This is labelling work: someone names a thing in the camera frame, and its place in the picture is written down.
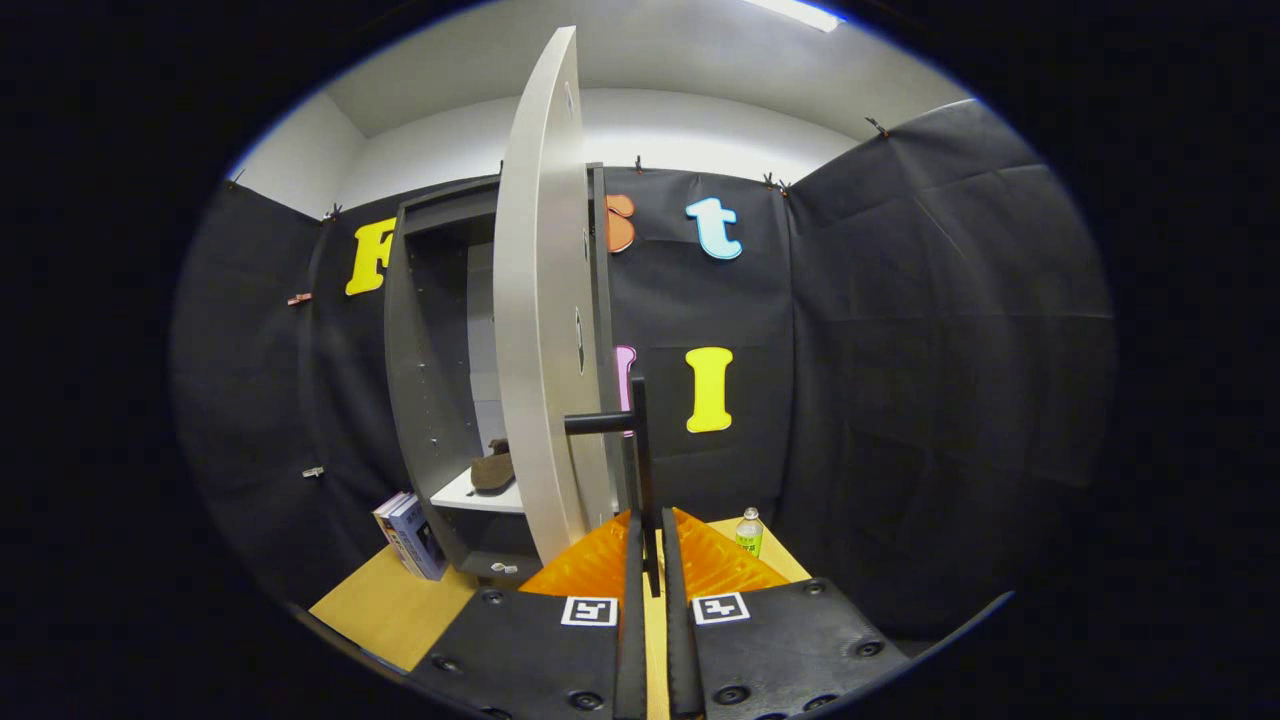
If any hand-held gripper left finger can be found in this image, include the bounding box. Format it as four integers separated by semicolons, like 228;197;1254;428
405;510;650;720

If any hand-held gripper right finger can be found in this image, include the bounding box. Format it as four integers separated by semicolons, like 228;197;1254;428
659;507;912;720

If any ceiling light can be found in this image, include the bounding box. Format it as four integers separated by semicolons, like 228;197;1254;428
743;0;843;33

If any beige shoe cabinet door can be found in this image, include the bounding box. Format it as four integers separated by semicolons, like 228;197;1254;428
493;25;662;601

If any blue cover book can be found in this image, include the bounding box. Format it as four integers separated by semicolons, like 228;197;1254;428
385;493;449;583

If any brown fuzzy shoe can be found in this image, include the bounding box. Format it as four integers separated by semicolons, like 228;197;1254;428
469;438;517;494

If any grey shoe cabinet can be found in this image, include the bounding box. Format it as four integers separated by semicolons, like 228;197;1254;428
383;165;629;587

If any black backdrop cloth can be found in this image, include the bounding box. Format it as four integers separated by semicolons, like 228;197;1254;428
170;98;1119;641

